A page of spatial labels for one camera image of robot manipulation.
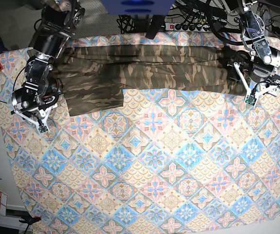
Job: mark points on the blue box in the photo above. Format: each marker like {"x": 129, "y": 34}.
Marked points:
{"x": 137, "y": 7}

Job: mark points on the black bar under camera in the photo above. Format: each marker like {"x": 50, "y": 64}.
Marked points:
{"x": 156, "y": 22}

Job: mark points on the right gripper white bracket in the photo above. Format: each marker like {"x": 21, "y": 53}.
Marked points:
{"x": 33, "y": 108}

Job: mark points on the patterned tablecloth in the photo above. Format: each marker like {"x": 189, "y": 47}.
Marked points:
{"x": 165, "y": 162}

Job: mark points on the camouflage T-shirt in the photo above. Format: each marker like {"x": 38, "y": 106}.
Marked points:
{"x": 94, "y": 78}

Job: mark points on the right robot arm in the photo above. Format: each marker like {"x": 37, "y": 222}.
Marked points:
{"x": 40, "y": 91}

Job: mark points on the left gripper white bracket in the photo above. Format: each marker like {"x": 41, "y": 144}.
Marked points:
{"x": 256, "y": 77}

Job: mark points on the white power strip red switch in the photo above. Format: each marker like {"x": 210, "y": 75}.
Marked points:
{"x": 187, "y": 27}

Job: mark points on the black red clamp lower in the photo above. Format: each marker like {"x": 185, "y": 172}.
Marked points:
{"x": 29, "y": 220}

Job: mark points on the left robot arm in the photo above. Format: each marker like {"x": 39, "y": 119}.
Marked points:
{"x": 252, "y": 32}

